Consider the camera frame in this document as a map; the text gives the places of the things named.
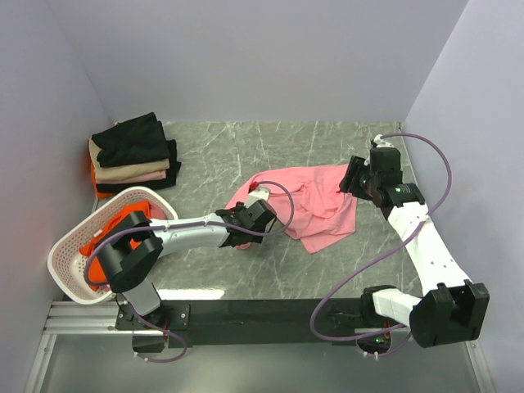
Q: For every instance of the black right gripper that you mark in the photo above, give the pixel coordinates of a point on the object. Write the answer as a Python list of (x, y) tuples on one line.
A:
[(353, 177)]

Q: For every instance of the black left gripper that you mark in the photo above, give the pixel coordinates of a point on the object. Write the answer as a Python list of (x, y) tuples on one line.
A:
[(264, 215)]

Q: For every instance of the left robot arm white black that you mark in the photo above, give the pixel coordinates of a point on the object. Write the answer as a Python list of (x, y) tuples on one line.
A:
[(129, 252)]

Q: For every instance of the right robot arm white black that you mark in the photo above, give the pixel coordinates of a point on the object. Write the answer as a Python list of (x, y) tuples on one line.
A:
[(452, 307)]

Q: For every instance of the black folded t shirt lower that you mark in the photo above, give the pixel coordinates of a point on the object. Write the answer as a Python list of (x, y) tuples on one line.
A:
[(169, 181)]

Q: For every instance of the black folded t shirt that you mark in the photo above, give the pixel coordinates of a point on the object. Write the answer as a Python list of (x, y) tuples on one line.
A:
[(137, 141), (169, 181)]

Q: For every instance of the light pink folded t shirt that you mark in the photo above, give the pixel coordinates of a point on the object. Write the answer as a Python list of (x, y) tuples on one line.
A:
[(152, 176)]

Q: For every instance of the black folded t shirt top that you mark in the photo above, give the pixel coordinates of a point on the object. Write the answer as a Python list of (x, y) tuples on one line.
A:
[(137, 141)]

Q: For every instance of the orange folded t shirt bottom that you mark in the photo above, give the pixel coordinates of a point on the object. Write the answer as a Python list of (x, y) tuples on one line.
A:
[(99, 195)]

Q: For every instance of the beige folded t shirt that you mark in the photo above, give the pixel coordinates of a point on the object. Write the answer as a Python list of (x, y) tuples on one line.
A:
[(124, 171)]

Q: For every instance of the orange t shirt in basket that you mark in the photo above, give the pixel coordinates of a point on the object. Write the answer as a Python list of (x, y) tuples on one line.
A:
[(95, 272)]

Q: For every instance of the white plastic laundry basket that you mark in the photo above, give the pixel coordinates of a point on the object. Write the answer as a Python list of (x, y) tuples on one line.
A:
[(65, 262)]

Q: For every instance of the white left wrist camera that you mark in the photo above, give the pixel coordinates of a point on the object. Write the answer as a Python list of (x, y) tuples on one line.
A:
[(256, 192)]

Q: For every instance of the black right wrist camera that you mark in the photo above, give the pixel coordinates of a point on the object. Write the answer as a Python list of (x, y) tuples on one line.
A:
[(384, 163)]

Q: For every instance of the aluminium frame rail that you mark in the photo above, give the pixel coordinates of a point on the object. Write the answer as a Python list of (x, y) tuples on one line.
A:
[(74, 332)]

